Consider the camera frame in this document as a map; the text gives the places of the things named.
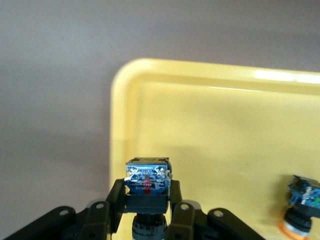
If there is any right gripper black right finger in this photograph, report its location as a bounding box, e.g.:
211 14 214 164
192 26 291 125
166 179 266 240

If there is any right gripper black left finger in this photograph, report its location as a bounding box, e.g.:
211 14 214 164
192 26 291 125
0 179 128 240

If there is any blue push-button switch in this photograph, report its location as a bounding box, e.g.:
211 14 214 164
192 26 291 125
124 156 173 240

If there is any yellow push button green mark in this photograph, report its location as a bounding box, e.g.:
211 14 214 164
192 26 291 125
277 174 320 237

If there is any yellow plastic tray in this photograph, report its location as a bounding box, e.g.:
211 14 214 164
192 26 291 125
109 57 320 240

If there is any brown table cover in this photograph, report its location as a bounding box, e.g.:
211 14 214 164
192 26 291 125
0 0 320 238

